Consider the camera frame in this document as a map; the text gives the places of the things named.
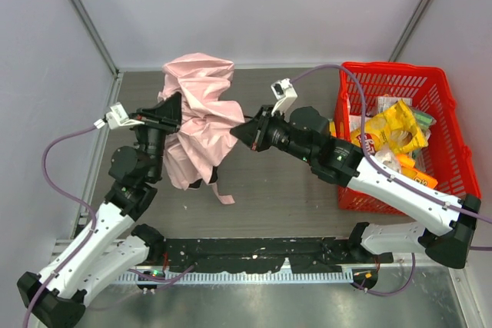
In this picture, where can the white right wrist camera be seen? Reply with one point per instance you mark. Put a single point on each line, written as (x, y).
(285, 95)

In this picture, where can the white wrapped packet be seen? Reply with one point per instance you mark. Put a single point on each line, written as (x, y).
(385, 102)

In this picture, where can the pink folding umbrella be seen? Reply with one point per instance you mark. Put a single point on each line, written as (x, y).
(192, 155)

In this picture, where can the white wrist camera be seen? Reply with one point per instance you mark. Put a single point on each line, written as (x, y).
(115, 118)
(285, 95)

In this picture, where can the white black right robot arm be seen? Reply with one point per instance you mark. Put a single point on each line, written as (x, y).
(442, 226)

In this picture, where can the orange snack bag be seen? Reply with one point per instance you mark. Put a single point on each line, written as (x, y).
(408, 169)

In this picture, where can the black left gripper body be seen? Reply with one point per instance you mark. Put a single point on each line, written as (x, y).
(154, 120)

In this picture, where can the white slotted cable duct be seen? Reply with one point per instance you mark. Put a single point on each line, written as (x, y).
(281, 277)

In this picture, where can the red plastic basket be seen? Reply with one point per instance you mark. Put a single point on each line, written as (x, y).
(447, 158)

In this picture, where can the orange green carton box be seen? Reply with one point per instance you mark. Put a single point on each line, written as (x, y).
(332, 128)

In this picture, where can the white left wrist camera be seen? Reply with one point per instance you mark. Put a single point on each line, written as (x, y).
(115, 118)

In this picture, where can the green snack packet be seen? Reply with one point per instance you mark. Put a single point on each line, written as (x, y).
(424, 120)

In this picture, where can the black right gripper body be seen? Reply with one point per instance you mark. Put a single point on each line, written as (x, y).
(260, 130)

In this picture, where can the yellow chips bag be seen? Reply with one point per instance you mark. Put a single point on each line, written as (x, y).
(395, 128)

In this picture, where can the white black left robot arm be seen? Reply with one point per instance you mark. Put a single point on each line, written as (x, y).
(111, 242)

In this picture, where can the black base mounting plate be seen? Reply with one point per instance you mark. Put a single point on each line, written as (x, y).
(261, 255)

